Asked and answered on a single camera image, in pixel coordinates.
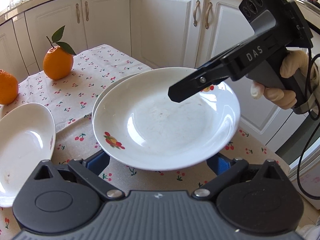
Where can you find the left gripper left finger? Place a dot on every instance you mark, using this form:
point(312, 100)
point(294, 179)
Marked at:
point(87, 173)

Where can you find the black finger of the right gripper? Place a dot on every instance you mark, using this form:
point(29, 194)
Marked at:
point(210, 73)

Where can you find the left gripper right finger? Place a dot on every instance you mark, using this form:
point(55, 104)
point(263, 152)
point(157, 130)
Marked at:
point(228, 172)

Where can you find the large white fruit-print plate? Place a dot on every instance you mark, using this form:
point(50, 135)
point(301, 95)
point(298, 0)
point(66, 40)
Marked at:
point(162, 135)

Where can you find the white kitchen cabinets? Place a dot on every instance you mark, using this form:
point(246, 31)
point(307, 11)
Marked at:
point(159, 33)

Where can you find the gloved right hand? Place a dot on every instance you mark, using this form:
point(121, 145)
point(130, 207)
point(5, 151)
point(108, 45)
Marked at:
point(285, 99)

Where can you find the white fruit-print deep plate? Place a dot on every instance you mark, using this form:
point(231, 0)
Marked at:
point(28, 136)

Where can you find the cherry print tablecloth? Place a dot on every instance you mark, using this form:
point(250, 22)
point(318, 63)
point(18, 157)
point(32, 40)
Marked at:
point(71, 102)

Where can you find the white plate under gripper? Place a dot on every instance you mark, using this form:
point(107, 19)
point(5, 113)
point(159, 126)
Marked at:
point(116, 99)

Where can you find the orange with leaves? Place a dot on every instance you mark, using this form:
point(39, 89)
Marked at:
point(58, 61)

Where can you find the orange without leaf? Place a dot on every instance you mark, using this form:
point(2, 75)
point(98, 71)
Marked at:
point(8, 88)

